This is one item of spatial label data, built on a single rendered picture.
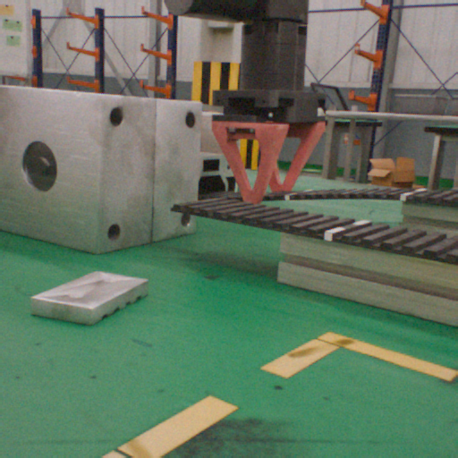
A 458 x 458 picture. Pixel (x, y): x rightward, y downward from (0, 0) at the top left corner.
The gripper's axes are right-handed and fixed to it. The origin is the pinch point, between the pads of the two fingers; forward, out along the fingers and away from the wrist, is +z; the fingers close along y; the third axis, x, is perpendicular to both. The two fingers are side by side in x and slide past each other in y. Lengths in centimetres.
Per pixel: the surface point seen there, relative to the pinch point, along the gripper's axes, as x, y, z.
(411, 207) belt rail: 13.9, 1.8, -0.3
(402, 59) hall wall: -248, -765, -66
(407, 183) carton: -142, -498, 56
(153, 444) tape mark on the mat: 17.9, 37.8, 1.6
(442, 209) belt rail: 16.1, 1.8, -0.4
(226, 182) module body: -6.8, -3.5, -0.2
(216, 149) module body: -7.9, -2.9, -3.5
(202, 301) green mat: 11.6, 26.5, 1.6
